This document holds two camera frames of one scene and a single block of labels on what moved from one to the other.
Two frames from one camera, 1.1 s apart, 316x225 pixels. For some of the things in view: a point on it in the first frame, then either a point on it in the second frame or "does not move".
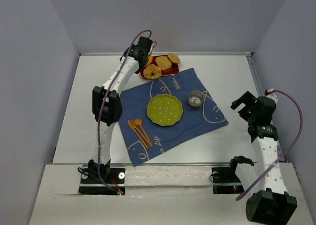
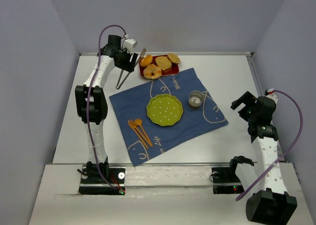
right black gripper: (246, 100) does not move
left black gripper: (143, 59) → (127, 62)
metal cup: (195, 98) does not move
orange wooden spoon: (138, 121) does not move
